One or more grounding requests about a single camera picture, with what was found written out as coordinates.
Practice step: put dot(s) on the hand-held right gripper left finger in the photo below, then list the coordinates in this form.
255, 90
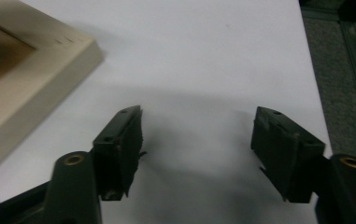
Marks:
116, 155

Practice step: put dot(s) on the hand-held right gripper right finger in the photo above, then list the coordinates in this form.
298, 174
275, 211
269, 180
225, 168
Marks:
286, 155

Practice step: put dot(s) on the wooden picture frame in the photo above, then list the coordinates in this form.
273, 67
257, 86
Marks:
41, 84

